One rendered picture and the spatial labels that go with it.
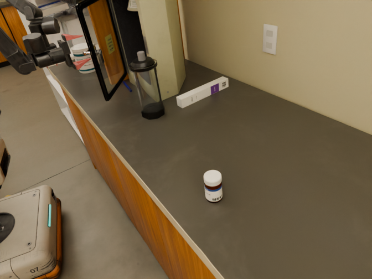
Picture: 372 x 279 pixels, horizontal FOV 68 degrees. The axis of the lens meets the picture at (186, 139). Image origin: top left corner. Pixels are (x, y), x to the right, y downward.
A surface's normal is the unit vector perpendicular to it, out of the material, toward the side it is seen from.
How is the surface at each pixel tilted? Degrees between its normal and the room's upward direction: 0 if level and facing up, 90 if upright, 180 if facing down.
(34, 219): 0
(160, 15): 90
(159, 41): 90
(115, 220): 0
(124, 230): 0
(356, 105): 90
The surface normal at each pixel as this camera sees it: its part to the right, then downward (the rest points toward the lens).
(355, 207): -0.11, -0.80
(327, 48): -0.82, 0.41
